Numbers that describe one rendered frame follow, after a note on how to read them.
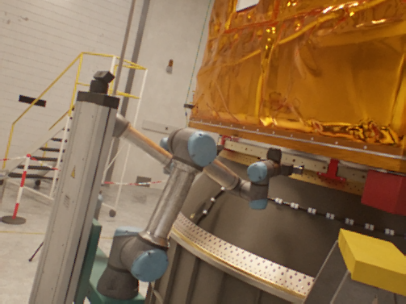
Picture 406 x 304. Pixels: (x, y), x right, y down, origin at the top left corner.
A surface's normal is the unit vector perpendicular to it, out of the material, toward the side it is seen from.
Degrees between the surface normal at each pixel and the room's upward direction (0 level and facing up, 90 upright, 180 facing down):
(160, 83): 90
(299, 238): 62
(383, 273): 90
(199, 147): 83
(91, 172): 90
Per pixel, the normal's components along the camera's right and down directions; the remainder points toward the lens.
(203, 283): -0.73, -0.15
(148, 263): 0.52, 0.27
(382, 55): -0.85, -0.22
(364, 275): -0.23, -0.03
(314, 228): -0.25, -0.51
